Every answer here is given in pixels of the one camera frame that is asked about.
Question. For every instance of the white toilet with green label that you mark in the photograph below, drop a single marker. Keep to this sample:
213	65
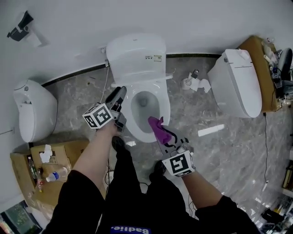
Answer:
135	48

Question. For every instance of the white flat strip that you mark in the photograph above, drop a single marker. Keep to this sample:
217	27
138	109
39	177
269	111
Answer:
210	130

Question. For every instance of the red bottle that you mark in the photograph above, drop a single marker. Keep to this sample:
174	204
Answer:
40	180

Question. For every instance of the white smart toilet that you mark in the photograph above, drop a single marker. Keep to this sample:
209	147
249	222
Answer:
238	89

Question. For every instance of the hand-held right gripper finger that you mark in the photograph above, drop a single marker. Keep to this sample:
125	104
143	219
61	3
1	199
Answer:
180	140
166	150

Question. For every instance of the person's black trousers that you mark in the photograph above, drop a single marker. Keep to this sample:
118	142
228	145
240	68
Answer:
128	173

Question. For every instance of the white egg-shaped toilet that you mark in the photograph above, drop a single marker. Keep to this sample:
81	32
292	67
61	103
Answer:
36	109

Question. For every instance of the large brown cardboard box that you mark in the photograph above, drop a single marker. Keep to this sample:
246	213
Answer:
68	150

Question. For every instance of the person's left forearm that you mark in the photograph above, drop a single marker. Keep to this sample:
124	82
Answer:
96	155

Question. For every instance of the green bottle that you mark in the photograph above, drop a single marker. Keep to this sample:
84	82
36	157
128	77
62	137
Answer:
32	168

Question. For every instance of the person in dark shirt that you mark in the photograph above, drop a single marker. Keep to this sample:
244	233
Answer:
75	205

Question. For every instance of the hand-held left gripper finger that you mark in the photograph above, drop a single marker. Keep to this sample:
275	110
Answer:
113	97
123	94

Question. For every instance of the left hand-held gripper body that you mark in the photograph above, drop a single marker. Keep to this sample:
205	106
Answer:
98	116

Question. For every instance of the person's right forearm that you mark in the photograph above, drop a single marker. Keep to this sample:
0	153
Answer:
199	189

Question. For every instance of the clear plastic water bottle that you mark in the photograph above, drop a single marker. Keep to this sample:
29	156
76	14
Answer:
57	174

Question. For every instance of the crumpled white tissue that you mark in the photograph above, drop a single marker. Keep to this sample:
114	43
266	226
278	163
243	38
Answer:
45	153

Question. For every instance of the person's left shoe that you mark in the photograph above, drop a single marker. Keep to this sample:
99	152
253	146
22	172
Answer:
118	142

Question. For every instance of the person's shoe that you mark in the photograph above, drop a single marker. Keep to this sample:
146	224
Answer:
160	168
118	142

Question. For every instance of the small black holder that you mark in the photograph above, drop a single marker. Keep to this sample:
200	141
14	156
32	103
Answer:
195	73

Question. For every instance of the person's right shoe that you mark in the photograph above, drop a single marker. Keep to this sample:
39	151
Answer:
160	168

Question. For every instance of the purple cloth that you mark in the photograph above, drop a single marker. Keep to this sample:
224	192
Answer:
160	132

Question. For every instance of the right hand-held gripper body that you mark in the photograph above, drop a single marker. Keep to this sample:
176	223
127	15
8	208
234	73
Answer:
180	163

